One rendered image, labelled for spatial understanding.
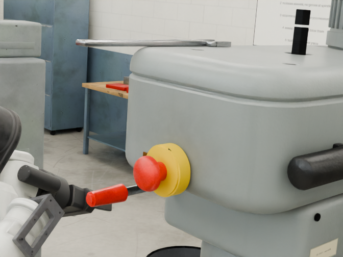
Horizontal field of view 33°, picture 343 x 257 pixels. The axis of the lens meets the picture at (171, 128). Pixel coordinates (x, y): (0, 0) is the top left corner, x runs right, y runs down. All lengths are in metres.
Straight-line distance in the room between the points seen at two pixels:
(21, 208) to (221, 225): 0.27
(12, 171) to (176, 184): 0.64
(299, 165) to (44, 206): 0.36
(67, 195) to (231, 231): 0.62
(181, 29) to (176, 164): 6.40
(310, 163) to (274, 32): 5.55
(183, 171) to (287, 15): 5.42
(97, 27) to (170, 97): 7.67
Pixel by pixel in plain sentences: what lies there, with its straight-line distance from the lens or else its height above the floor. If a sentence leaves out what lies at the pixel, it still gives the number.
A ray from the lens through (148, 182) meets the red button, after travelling 0.64.
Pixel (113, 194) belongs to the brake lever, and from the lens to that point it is 0.75.
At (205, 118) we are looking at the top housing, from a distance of 0.63.
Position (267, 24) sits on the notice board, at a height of 1.76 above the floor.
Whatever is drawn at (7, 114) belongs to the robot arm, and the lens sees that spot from 0.99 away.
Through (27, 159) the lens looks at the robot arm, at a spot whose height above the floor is 1.61.
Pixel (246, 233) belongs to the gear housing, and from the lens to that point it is 0.75.
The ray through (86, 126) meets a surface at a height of 0.36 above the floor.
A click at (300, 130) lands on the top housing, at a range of 0.62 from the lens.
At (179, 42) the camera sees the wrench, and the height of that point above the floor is 1.89.
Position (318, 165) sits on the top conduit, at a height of 1.80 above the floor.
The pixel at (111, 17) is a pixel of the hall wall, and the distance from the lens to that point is 8.07.
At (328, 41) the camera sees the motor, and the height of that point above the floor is 1.90.
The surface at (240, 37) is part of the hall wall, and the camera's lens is 6.41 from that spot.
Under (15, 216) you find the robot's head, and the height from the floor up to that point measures 1.66.
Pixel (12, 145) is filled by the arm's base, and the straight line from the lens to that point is 0.99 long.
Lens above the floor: 1.95
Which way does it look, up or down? 12 degrees down
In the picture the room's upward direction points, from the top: 4 degrees clockwise
